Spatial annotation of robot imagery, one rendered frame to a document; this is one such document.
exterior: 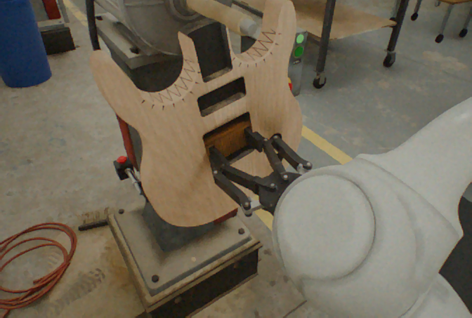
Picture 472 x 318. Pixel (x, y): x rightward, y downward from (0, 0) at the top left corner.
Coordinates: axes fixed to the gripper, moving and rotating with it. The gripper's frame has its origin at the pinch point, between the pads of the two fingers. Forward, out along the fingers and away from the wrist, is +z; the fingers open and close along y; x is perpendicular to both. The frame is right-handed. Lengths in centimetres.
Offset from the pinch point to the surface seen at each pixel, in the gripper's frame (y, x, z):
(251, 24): 8.0, 19.6, 1.3
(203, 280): -11, -82, 25
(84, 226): -46, -93, 94
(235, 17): 7.4, 20.2, 4.6
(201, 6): 6.9, 19.6, 15.4
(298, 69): 36.5, -9.5, 23.3
